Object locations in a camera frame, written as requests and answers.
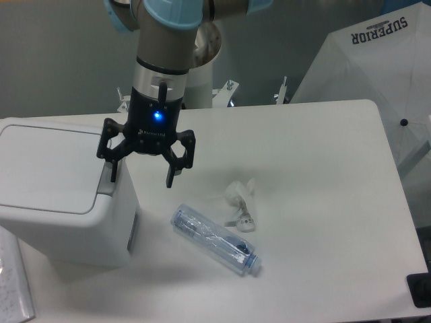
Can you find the black device at edge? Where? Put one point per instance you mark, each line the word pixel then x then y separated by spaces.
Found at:
pixel 419 286

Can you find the crumpled clear plastic wrapper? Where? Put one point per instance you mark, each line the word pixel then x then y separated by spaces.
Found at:
pixel 241 197

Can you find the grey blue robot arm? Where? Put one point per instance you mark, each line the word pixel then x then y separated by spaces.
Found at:
pixel 167 33

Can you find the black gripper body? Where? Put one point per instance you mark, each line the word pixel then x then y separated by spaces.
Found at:
pixel 151 123

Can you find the white push-lid trash can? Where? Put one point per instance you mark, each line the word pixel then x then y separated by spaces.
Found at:
pixel 60 198

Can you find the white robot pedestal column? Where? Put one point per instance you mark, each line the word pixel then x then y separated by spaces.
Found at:
pixel 208 44

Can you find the white Superior umbrella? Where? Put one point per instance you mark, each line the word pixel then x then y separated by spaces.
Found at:
pixel 385 60

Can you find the white metal base frame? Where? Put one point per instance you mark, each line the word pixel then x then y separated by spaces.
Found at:
pixel 222 96

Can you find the clear plastic water bottle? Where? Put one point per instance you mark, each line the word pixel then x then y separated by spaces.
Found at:
pixel 219 243

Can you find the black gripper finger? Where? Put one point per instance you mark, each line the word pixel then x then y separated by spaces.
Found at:
pixel 110 130
pixel 177 164

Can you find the white paper notebook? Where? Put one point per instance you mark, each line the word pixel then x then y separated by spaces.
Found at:
pixel 16 299

